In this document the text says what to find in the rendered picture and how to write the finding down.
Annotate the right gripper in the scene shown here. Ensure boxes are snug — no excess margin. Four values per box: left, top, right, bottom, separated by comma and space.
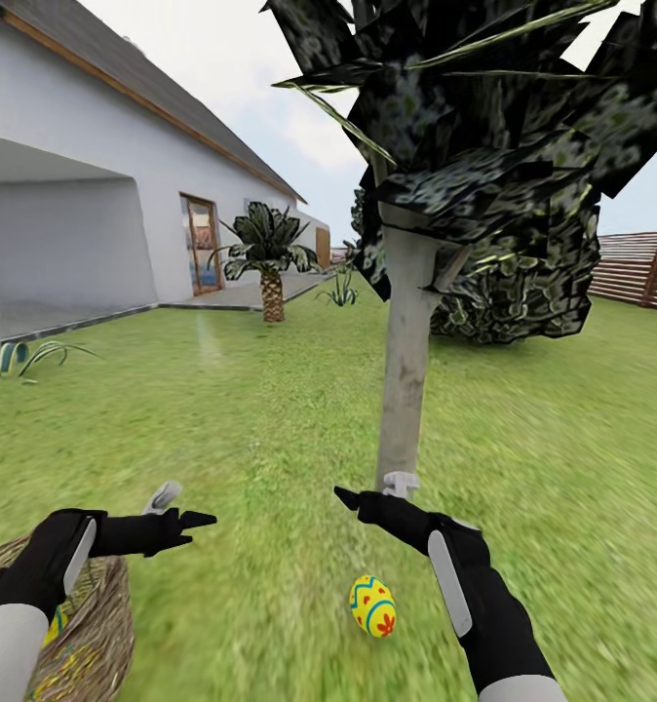
333, 487, 417, 539

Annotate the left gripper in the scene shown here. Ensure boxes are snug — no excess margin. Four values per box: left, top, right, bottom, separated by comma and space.
119, 508, 217, 558

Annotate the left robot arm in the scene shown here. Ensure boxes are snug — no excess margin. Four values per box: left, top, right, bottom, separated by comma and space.
0, 481, 217, 702

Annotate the wicker basket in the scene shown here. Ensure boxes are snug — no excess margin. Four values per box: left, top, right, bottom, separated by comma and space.
0, 532, 135, 702

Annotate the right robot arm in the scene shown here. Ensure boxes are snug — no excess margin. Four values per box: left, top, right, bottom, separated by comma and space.
333, 471, 567, 702

